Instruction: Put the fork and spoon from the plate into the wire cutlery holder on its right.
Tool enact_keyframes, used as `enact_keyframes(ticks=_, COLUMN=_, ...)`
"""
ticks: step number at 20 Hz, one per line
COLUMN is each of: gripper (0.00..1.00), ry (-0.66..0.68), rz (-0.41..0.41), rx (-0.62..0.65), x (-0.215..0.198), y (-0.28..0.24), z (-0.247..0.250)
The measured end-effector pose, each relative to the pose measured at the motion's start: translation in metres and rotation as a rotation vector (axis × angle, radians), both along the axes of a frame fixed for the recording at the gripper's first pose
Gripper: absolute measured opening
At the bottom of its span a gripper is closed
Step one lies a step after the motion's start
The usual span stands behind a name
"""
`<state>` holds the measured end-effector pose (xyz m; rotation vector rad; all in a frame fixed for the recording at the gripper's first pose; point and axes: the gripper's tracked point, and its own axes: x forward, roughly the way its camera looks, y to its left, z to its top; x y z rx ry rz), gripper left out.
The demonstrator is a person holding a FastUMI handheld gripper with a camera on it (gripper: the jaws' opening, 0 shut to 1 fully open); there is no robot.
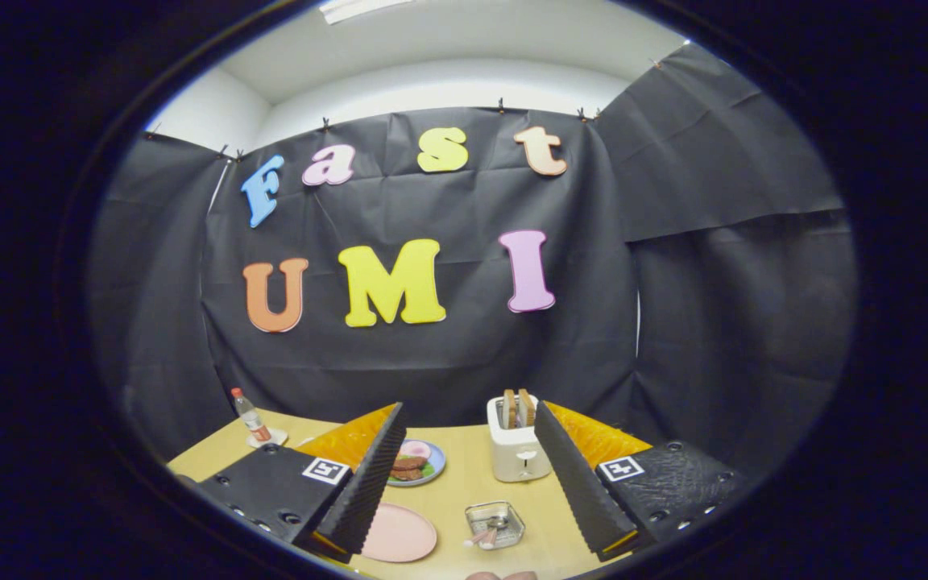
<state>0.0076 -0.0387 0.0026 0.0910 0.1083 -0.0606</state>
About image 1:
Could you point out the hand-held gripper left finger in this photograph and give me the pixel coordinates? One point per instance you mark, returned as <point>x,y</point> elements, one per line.
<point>371,491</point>

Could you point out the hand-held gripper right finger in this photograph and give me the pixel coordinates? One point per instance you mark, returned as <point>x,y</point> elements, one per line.
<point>577,491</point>

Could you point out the brown steak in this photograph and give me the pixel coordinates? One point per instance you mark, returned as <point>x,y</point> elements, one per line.
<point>411,463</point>
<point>406,474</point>

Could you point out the pink plate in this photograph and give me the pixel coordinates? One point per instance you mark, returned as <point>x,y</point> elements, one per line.
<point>399,532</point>

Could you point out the green lettuce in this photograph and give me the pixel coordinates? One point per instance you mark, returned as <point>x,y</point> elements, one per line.
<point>427,474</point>

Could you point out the pink ham slice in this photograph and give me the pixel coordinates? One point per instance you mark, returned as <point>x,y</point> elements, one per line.
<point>418,449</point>

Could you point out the metal mesh basket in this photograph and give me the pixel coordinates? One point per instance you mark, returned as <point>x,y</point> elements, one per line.
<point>514,514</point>

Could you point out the blue plate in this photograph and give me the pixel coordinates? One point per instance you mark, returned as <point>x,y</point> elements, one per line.
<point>437,467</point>

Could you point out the white toaster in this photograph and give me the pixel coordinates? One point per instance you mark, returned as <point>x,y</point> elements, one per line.
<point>512,451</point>

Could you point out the toast bread slice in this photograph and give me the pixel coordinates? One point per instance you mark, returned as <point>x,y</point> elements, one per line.
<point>508,407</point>
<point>526,407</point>

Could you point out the white coaster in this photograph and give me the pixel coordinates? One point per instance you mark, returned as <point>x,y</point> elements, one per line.
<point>279,437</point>

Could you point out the clear bottle with red cap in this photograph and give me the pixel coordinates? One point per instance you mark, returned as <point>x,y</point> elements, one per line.
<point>250,419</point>

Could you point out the black backdrop cloth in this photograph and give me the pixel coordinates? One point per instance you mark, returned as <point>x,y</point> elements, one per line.
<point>464,209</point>

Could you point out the row of small cloth clips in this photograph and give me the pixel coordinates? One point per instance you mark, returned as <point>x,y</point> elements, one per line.
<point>501,106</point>

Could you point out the ceiling light panel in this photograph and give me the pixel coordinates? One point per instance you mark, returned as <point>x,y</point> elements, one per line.
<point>351,10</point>

